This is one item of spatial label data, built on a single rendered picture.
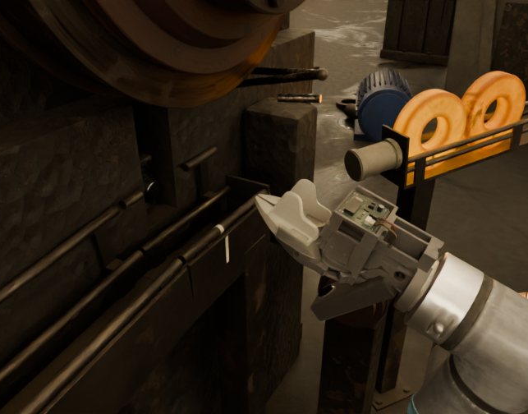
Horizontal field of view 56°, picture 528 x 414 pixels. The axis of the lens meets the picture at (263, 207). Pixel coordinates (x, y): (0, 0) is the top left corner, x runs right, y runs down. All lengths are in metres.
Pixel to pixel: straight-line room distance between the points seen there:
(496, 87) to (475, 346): 0.63
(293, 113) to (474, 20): 2.55
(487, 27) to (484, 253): 1.58
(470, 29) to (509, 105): 2.16
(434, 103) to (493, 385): 0.55
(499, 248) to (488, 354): 1.51
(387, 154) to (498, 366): 0.48
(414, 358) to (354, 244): 0.99
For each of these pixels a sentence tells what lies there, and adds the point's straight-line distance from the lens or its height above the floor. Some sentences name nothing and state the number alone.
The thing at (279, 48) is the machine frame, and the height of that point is 0.86.
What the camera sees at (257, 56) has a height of 0.91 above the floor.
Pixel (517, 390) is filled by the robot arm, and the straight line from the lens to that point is 0.57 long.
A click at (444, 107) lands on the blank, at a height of 0.76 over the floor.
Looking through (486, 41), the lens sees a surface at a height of 0.48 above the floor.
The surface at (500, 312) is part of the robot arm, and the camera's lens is 0.54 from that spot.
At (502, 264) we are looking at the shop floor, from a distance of 1.95.
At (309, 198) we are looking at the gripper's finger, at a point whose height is 0.77.
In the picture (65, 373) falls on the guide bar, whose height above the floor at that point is 0.69.
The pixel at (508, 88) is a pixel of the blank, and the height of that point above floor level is 0.77.
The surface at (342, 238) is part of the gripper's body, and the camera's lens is 0.53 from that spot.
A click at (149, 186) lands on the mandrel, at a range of 0.67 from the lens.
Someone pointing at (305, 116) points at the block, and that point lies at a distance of 0.76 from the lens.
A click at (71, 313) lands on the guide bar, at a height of 0.69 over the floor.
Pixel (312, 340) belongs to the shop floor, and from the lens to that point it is 1.49.
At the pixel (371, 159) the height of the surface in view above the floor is 0.68.
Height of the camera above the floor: 1.05
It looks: 30 degrees down
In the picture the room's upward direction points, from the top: straight up
